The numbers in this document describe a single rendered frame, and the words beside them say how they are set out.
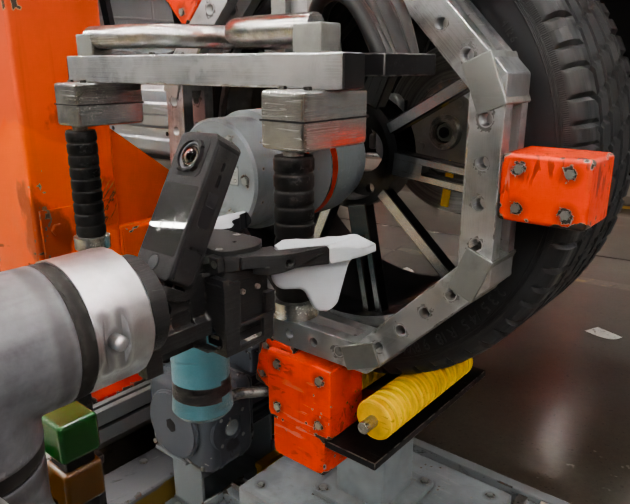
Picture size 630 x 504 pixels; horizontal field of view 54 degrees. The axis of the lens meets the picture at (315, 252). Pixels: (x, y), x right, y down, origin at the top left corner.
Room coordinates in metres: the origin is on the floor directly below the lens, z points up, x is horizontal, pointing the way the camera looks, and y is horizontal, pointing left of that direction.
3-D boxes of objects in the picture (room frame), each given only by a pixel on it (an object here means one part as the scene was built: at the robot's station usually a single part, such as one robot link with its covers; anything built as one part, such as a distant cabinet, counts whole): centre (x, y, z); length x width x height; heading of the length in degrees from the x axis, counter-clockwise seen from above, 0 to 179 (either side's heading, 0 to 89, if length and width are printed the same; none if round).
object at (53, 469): (0.51, 0.23, 0.59); 0.04 x 0.04 x 0.04; 51
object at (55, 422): (0.51, 0.23, 0.64); 0.04 x 0.04 x 0.04; 51
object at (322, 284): (0.48, -0.01, 0.81); 0.09 x 0.03 x 0.06; 105
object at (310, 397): (0.85, -0.02, 0.48); 0.16 x 0.12 x 0.17; 141
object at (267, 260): (0.46, 0.03, 0.83); 0.09 x 0.05 x 0.02; 105
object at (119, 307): (0.38, 0.14, 0.81); 0.10 x 0.05 x 0.09; 51
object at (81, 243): (0.75, 0.28, 0.83); 0.04 x 0.04 x 0.16
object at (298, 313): (0.54, 0.02, 0.83); 0.04 x 0.04 x 0.16
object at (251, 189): (0.77, 0.05, 0.85); 0.21 x 0.14 x 0.14; 141
